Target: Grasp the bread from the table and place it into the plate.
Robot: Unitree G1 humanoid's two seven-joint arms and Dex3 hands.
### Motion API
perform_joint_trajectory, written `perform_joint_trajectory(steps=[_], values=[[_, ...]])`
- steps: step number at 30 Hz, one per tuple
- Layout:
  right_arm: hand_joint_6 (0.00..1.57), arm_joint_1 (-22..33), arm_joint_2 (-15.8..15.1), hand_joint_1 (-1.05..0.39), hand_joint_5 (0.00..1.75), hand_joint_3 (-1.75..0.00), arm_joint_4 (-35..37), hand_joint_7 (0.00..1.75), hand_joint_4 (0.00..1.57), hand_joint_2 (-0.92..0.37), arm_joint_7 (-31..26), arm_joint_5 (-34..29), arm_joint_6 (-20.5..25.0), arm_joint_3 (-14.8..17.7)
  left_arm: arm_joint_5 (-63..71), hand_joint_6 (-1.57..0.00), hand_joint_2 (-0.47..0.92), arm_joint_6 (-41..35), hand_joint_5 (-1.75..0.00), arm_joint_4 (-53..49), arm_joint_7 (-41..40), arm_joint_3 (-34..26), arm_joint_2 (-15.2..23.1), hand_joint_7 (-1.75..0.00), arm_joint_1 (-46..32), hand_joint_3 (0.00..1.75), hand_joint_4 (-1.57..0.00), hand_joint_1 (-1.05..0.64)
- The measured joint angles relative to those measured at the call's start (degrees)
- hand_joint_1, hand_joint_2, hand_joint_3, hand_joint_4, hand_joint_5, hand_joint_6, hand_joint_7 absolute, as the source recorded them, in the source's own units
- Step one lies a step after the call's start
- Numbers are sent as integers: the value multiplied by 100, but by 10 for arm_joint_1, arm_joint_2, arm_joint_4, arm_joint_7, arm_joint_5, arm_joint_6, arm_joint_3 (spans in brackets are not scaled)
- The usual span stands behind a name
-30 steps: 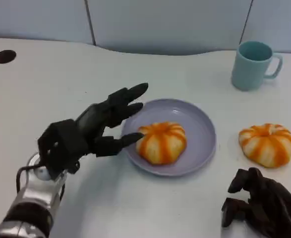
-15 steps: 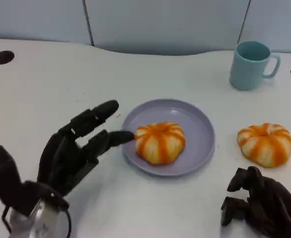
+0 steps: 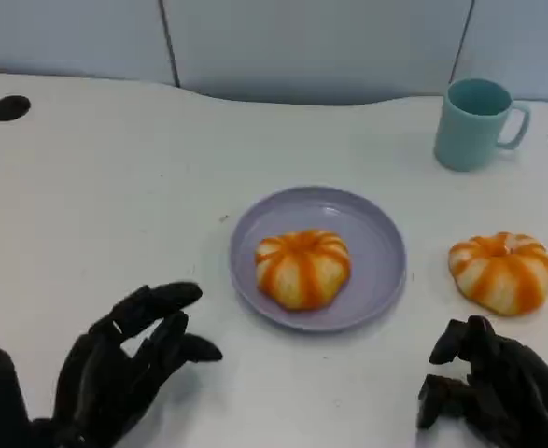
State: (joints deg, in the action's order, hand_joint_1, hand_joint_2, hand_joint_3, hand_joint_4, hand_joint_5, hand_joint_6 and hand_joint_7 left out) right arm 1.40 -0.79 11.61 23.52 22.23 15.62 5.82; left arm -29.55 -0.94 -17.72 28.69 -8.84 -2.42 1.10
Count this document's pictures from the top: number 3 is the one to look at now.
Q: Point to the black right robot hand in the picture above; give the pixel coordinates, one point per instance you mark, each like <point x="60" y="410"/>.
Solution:
<point x="502" y="387"/>

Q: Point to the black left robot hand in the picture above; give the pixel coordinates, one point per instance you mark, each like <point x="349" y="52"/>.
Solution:
<point x="101" y="373"/>

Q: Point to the orange and white bread roll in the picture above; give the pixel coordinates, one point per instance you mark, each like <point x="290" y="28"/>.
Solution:
<point x="301" y="270"/>
<point x="502" y="275"/>

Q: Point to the lilac plate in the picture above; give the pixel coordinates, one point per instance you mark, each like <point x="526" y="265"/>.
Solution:
<point x="376" y="242"/>

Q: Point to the pale green mug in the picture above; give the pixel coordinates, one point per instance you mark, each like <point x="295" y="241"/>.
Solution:
<point x="465" y="135"/>

